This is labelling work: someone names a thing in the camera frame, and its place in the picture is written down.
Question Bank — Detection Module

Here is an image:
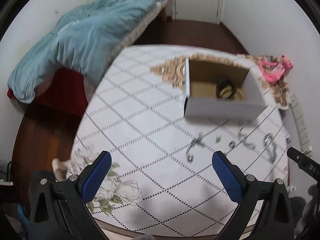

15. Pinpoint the bed with patterned mattress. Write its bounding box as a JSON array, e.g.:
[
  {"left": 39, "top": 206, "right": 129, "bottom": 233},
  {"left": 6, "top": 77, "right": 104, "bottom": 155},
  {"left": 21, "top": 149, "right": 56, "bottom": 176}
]
[{"left": 82, "top": 0, "right": 169, "bottom": 88}]

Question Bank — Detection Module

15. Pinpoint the wooden bead bracelet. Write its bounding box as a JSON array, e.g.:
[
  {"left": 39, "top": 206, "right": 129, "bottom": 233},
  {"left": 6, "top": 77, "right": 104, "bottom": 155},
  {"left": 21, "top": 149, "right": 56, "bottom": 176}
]
[{"left": 216, "top": 84, "right": 246, "bottom": 102}]

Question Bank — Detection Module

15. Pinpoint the silver hook pendant chain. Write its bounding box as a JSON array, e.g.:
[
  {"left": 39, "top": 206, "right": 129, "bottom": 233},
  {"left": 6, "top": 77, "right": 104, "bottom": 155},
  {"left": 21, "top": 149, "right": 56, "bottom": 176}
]
[{"left": 185, "top": 132, "right": 207, "bottom": 163}]

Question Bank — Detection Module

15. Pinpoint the white wall power strip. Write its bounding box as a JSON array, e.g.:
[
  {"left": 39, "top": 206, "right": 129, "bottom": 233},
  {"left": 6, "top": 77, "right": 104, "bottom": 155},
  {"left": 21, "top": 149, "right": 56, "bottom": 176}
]
[{"left": 290, "top": 93, "right": 312, "bottom": 157}]

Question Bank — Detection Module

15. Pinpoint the patterned white tablecloth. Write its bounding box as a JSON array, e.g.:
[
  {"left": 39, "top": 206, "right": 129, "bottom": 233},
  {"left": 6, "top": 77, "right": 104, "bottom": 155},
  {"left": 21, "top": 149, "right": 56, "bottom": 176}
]
[{"left": 68, "top": 46, "right": 289, "bottom": 237}]

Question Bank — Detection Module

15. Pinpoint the white cardboard box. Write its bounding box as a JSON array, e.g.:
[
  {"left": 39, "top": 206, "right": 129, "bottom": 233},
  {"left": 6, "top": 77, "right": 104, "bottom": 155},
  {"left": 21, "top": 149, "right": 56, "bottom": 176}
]
[{"left": 184, "top": 58, "right": 267, "bottom": 121}]

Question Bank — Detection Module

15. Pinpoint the small green earring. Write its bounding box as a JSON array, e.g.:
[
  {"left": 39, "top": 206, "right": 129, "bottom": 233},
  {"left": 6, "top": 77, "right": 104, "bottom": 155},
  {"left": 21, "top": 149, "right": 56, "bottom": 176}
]
[{"left": 215, "top": 136, "right": 221, "bottom": 144}]

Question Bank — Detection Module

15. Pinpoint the teal blue duvet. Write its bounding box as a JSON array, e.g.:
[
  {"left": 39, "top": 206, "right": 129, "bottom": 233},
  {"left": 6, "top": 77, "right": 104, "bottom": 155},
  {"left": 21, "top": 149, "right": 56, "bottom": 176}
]
[{"left": 8, "top": 0, "right": 163, "bottom": 104}]

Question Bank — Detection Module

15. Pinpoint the thick silver chain bracelet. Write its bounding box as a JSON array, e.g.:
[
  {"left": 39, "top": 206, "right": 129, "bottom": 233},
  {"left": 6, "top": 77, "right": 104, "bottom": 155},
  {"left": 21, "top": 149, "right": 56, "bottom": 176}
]
[{"left": 262, "top": 133, "right": 278, "bottom": 164}]

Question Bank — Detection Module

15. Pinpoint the white door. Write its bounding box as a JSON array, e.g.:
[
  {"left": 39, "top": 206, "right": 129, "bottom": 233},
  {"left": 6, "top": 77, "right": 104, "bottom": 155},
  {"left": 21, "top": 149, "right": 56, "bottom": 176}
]
[{"left": 175, "top": 0, "right": 223, "bottom": 24}]

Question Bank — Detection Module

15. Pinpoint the thin silver necklace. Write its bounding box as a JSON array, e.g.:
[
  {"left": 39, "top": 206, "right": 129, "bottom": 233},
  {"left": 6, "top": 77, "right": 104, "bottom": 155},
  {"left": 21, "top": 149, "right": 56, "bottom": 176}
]
[{"left": 237, "top": 126, "right": 256, "bottom": 151}]

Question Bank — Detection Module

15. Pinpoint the pink panther plush toy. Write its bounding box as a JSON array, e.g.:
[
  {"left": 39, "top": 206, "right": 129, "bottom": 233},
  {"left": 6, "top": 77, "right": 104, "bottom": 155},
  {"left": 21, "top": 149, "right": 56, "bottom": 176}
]
[{"left": 257, "top": 55, "right": 293, "bottom": 84}]

